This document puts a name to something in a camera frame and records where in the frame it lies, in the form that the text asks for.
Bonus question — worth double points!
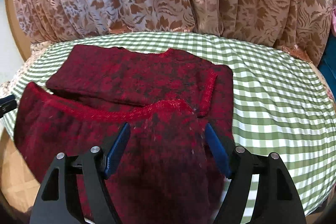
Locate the dark red knitted sweater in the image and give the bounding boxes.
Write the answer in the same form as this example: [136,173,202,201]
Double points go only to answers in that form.
[14,45,233,223]

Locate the floral rose bedsheet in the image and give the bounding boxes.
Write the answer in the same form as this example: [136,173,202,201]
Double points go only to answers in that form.
[1,41,55,98]

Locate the green white checkered cloth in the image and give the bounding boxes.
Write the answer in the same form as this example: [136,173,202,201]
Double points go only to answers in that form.
[11,32,335,214]

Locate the blue plastic storage bin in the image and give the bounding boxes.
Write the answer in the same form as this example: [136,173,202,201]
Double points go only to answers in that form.
[318,32,336,97]

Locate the pink cloth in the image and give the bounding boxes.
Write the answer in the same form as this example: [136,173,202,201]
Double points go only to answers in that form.
[331,5,336,37]

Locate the wooden bed frame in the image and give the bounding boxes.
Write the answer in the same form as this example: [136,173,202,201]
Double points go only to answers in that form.
[5,0,31,62]

